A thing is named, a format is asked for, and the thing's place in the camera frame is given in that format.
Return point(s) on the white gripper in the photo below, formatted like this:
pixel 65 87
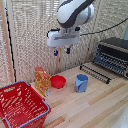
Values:
pixel 62 37

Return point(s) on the red bowl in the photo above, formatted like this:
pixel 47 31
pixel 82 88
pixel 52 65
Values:
pixel 58 81

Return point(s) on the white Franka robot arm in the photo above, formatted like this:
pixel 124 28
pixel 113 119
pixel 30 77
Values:
pixel 74 12

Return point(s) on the black dish rack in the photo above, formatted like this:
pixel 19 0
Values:
pixel 95 73

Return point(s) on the red shopping basket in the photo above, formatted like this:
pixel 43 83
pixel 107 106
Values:
pixel 20 105

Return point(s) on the orange snack box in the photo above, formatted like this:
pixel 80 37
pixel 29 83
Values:
pixel 42 81

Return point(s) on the blue cup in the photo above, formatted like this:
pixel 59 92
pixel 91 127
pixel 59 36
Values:
pixel 81 83

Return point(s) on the black toaster oven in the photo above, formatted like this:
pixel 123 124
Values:
pixel 113 55

